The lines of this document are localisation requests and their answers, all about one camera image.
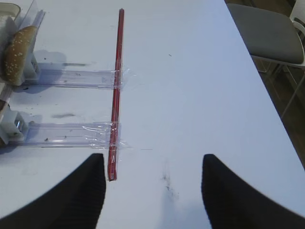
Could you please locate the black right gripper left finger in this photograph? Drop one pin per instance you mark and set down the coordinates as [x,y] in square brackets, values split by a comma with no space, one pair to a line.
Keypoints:
[74,203]

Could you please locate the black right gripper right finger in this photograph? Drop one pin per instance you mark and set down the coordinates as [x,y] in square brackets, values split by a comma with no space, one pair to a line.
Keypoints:
[231,203]

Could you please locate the white holder block right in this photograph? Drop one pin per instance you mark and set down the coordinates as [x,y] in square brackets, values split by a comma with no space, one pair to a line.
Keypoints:
[12,127]

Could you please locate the white holder block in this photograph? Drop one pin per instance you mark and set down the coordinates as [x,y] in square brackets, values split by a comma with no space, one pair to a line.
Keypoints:
[31,71]
[12,127]

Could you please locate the red plastic strip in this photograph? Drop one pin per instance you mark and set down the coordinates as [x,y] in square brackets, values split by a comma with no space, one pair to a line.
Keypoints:
[116,90]

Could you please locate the white holder block upper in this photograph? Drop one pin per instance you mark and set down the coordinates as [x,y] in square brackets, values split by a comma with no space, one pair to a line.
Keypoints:
[31,71]

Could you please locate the sesame bun rear half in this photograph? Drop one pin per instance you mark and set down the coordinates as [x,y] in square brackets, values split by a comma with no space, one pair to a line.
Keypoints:
[15,54]

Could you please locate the grey chair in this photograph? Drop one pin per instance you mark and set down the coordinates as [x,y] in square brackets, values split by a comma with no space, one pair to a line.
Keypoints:
[271,36]

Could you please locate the cream metal baking tray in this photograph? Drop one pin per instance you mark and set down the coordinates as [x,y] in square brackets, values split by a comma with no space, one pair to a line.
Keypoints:
[12,10]

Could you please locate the clear rail lower right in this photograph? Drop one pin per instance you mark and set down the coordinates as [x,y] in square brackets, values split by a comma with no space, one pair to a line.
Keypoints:
[99,135]

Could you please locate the clear rail upper right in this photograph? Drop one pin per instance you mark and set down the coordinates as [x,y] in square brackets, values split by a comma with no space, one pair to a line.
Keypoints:
[80,79]

